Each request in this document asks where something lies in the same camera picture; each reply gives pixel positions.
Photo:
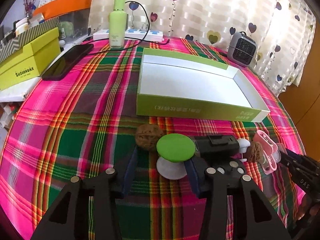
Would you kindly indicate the white power strip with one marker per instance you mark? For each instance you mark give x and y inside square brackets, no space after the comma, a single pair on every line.
[152,35]

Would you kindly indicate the heart pattern curtain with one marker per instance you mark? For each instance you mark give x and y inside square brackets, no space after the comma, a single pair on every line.
[282,29]

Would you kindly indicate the small grey fan heater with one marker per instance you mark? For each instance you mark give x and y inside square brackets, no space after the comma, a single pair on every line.
[241,49]

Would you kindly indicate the black rectangular device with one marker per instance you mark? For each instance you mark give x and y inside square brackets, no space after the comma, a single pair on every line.
[214,144]

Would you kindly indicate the white round cap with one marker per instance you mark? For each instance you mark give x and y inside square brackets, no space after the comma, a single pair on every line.
[243,146]

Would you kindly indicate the orange storage bin lid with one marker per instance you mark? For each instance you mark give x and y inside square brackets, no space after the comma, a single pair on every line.
[60,7]

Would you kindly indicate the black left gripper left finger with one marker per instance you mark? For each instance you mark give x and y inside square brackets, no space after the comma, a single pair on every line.
[67,217]

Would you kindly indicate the striped grey box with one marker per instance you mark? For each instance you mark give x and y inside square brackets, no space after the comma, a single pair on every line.
[27,36]

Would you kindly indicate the green and white shallow box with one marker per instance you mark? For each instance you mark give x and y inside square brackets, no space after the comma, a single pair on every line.
[173,84]

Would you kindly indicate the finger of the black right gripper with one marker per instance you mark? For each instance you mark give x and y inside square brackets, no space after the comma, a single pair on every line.
[304,172]

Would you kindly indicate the green mushroom-shaped knob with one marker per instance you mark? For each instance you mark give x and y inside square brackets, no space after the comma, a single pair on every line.
[173,150]

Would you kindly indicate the green lotion bottle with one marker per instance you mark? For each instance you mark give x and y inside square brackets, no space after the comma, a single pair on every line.
[117,24]

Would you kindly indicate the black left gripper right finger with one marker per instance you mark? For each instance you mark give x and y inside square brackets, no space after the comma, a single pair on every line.
[253,215]

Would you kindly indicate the black smartphone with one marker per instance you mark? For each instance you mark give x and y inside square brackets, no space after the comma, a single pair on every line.
[62,66]

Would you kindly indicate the plaid tablecloth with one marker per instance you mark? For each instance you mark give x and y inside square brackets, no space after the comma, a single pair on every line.
[84,123]

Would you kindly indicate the large walnut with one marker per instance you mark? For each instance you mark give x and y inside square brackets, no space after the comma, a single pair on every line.
[147,136]

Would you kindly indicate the pink plastic clip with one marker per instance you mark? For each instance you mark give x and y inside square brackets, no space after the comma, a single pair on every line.
[271,152]

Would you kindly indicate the yellow-green shoe box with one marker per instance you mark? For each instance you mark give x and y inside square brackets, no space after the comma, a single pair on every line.
[31,60]

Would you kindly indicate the small walnut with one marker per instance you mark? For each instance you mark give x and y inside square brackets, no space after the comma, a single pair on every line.
[254,152]

